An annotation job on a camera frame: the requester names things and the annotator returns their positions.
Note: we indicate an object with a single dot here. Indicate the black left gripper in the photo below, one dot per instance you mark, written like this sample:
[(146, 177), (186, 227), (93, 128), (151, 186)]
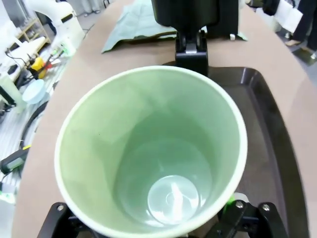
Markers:
[(185, 12)]

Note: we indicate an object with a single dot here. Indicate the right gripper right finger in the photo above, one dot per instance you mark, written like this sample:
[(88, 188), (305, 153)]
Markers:
[(255, 223)]

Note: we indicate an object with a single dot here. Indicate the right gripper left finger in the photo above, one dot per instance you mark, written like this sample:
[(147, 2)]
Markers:
[(62, 223)]

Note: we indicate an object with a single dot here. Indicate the green cloth mat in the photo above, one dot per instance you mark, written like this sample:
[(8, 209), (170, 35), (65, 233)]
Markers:
[(133, 24)]

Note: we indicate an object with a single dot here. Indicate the tall pale green cup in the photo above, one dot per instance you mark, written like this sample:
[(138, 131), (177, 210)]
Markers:
[(123, 124)]

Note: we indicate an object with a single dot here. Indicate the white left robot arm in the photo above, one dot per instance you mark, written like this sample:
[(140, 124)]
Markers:
[(62, 24)]

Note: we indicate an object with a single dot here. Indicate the dark brown serving tray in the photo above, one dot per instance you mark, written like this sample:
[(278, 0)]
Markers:
[(260, 148)]

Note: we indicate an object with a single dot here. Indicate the black handheld device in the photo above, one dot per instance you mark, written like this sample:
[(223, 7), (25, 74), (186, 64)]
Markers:
[(12, 161)]

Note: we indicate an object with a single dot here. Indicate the pale blue bowl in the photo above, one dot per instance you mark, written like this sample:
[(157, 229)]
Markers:
[(34, 90)]

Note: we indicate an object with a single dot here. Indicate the yellow hand tool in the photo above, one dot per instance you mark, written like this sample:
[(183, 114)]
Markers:
[(38, 65)]

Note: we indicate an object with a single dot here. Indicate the wooden shelf rack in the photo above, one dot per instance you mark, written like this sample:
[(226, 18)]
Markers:
[(32, 29)]

